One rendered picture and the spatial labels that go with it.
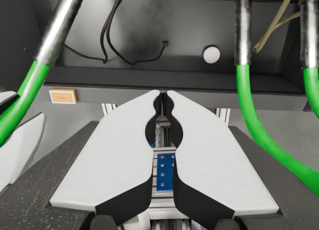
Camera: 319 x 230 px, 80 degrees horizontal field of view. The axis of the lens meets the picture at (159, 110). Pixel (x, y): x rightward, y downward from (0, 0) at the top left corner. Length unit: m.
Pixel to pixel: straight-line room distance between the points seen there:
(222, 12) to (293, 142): 1.73
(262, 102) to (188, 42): 0.22
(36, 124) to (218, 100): 0.35
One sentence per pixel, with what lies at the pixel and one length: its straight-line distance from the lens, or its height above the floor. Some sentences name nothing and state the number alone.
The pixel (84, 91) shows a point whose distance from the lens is 0.44.
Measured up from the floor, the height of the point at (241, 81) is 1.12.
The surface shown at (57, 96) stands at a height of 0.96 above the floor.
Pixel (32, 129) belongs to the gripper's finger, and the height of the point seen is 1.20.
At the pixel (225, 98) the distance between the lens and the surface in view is 0.44.
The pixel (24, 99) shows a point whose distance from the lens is 0.20.
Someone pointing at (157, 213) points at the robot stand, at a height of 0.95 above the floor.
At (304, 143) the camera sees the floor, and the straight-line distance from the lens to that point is 2.17.
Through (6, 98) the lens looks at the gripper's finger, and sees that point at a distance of 0.19.
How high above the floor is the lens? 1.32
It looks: 58 degrees down
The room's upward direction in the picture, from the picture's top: 179 degrees counter-clockwise
